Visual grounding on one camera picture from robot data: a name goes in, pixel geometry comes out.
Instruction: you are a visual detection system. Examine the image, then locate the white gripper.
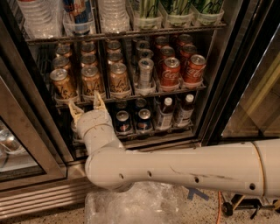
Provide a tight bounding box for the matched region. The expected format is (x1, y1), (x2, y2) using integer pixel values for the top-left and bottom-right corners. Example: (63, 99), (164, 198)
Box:
(68, 91), (112, 139)

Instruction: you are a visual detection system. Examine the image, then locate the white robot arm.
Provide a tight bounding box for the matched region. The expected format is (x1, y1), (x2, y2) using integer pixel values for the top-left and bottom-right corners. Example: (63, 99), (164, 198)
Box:
(68, 93), (280, 199)

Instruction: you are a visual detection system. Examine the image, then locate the front middle orange can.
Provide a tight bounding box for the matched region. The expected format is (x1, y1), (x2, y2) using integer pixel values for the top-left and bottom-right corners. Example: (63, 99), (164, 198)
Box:
(81, 66), (104, 95)

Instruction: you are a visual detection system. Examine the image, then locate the orange can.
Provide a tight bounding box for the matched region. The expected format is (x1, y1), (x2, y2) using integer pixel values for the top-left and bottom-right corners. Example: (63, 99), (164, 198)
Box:
(81, 66), (104, 95)
(50, 68), (77, 100)
(109, 63), (129, 93)

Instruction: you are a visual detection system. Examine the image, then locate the front left clear green can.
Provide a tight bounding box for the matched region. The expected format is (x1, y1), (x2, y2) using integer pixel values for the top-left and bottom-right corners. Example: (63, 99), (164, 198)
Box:
(71, 120), (79, 140)

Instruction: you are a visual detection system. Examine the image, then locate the front left orange can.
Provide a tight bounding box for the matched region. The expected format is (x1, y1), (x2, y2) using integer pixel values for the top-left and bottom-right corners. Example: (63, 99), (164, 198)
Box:
(50, 68), (77, 100)

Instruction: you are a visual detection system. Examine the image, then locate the front left pepsi can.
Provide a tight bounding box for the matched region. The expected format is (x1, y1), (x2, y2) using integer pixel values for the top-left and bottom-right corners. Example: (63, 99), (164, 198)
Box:
(116, 110), (130, 132)

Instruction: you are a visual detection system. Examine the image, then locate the pepsi can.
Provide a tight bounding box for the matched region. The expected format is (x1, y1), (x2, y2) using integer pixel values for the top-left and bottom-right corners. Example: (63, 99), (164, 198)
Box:
(116, 110), (130, 132)
(136, 108), (151, 130)

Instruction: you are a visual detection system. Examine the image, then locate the front right orange can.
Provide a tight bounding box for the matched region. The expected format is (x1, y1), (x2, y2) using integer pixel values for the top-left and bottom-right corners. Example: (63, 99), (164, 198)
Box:
(109, 63), (129, 93)

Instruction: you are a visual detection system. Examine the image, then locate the front right pepsi can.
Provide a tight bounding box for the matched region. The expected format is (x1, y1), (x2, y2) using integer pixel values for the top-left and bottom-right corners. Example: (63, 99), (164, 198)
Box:
(136, 108), (151, 130)

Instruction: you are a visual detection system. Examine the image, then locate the left fridge glass door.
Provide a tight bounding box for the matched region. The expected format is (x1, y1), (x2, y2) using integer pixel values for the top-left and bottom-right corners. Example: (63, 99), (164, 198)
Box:
(0, 59), (67, 192)

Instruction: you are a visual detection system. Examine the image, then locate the silver slim can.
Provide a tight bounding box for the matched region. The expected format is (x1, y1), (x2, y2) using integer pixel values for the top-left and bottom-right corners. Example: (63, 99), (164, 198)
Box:
(138, 58), (154, 89)

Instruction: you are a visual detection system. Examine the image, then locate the red bull can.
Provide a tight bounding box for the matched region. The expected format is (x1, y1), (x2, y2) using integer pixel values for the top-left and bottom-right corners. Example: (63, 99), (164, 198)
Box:
(62, 0), (93, 36)

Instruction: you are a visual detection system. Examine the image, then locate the front left coca-cola can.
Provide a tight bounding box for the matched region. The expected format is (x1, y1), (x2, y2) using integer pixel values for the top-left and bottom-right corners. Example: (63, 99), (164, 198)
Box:
(160, 57), (180, 87)

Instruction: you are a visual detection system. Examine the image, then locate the coca-cola can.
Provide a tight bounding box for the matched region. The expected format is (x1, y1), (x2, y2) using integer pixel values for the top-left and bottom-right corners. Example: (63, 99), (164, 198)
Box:
(183, 54), (207, 84)
(160, 57), (180, 87)

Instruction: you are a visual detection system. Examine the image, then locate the stainless steel fridge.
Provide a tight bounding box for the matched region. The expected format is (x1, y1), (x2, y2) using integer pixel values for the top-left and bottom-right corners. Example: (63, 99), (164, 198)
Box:
(0, 0), (279, 219)

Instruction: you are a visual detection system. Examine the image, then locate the front right coca-cola can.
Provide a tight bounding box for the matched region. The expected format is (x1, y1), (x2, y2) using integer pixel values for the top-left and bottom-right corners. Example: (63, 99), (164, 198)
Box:
(183, 54), (207, 84)

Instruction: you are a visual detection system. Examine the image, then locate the left brown bottle white cap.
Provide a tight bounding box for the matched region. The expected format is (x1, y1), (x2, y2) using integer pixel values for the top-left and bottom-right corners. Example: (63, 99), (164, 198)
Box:
(156, 97), (173, 130)

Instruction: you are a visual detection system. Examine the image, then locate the brown bottle white cap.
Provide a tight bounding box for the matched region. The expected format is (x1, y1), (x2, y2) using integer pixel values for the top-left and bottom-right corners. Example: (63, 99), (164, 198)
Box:
(156, 97), (173, 130)
(174, 94), (194, 127)

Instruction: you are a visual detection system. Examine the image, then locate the right brown bottle white cap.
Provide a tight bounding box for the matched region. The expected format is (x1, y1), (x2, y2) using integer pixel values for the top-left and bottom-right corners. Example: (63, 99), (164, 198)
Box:
(174, 94), (194, 127)

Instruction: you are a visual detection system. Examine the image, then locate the clear plastic wrapped box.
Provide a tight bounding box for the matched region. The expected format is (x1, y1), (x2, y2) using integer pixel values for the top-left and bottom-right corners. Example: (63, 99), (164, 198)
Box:
(85, 182), (181, 224)

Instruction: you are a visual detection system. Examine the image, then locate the blue tape cross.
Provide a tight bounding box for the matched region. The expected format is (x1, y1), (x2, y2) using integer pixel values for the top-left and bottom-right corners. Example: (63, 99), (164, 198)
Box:
(187, 187), (209, 201)

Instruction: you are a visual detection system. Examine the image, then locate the yellow black cart stand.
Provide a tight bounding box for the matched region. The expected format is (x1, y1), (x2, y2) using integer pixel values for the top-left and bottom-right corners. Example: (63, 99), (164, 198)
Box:
(221, 192), (280, 220)

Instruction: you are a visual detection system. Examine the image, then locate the orange cable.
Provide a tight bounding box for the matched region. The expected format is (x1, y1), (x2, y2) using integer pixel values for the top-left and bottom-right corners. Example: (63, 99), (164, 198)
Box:
(216, 191), (223, 224)

